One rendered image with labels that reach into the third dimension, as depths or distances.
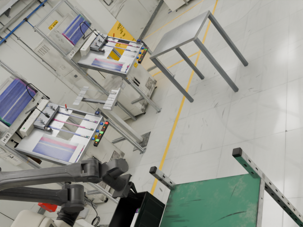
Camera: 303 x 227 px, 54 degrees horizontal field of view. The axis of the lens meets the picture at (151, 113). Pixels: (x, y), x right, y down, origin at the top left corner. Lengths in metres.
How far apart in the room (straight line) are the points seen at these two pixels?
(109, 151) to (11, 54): 2.61
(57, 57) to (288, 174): 3.22
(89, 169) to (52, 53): 3.29
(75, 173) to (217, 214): 0.54
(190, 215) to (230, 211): 0.18
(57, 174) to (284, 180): 1.67
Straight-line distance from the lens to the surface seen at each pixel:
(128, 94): 4.25
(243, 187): 1.17
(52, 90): 5.58
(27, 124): 3.51
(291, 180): 2.33
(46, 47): 4.30
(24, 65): 5.53
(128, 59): 4.15
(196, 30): 3.07
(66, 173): 1.14
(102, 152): 3.71
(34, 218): 1.36
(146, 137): 3.90
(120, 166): 1.12
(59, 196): 1.35
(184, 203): 1.31
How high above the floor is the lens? 1.80
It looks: 25 degrees down
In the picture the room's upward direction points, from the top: 46 degrees counter-clockwise
